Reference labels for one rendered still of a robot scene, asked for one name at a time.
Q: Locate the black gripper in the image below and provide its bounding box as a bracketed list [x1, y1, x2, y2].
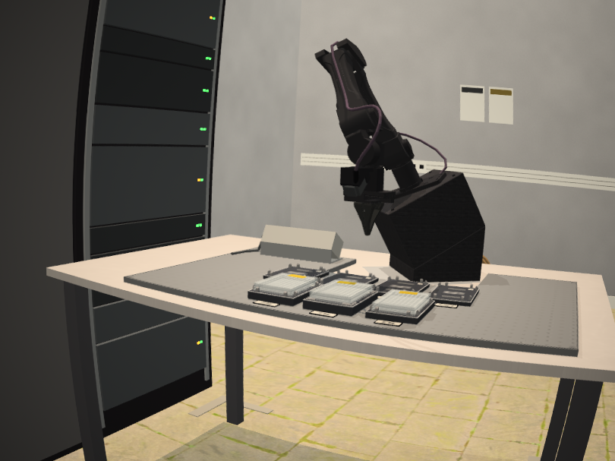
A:
[343, 191, 396, 235]

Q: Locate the white multi-well plate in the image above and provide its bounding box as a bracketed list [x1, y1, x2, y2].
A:
[254, 283, 315, 297]
[309, 289, 374, 304]
[371, 298, 430, 316]

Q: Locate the light grey control panel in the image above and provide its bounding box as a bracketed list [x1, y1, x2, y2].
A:
[231, 225, 343, 264]

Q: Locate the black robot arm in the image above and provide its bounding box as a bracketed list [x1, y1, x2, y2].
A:
[315, 38, 446, 200]

